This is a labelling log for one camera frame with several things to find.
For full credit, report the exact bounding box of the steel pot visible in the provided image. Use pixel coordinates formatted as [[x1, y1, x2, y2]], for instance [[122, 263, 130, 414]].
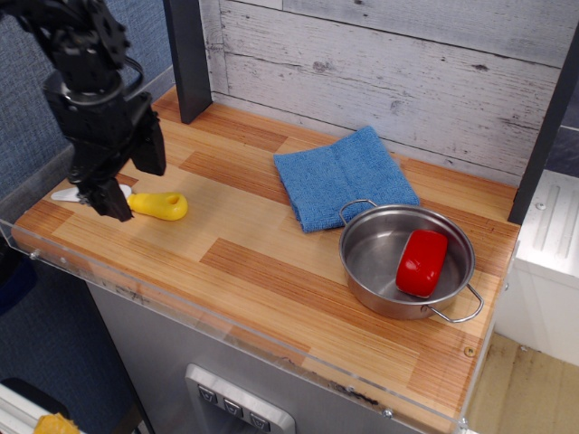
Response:
[[339, 203, 484, 324]]

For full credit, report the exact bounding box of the white ribbed box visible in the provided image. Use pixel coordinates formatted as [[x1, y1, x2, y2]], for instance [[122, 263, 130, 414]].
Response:
[[495, 170, 578, 365]]

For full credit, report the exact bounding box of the toy knife yellow handle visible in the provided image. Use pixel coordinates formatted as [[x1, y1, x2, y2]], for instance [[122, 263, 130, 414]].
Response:
[[50, 183, 189, 222]]

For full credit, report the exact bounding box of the yellow object bottom left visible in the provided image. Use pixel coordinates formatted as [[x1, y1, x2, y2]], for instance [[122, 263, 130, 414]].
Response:
[[33, 413, 81, 434]]

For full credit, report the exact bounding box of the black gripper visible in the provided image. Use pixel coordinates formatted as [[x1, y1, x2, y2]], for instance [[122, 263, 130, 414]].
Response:
[[43, 80, 166, 222]]

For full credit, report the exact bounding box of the dark grey left post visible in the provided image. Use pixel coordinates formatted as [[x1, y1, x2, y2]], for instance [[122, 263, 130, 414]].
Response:
[[164, 0, 213, 124]]

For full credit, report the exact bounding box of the dark grey right post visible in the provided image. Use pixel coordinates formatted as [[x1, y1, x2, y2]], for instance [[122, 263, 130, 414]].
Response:
[[508, 28, 578, 225]]

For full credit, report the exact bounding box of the red toy cheese wheel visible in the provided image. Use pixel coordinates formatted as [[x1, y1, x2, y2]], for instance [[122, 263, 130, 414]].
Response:
[[395, 230, 449, 298]]

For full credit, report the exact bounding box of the silver dispenser panel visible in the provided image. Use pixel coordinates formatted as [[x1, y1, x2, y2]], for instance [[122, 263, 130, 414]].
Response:
[[185, 363, 296, 434]]

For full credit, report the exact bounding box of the blue cloth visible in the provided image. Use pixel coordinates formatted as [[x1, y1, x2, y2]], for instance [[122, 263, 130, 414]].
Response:
[[273, 127, 420, 233]]

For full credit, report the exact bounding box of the clear acrylic guard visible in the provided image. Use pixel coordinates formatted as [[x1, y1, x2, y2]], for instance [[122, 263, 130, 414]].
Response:
[[8, 91, 518, 433]]

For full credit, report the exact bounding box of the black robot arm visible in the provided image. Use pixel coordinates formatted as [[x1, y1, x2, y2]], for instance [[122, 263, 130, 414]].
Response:
[[1, 1, 166, 222]]

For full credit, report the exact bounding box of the dark grey post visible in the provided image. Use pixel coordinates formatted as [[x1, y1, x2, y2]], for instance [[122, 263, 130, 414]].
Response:
[[164, 0, 213, 124], [508, 28, 578, 225]]

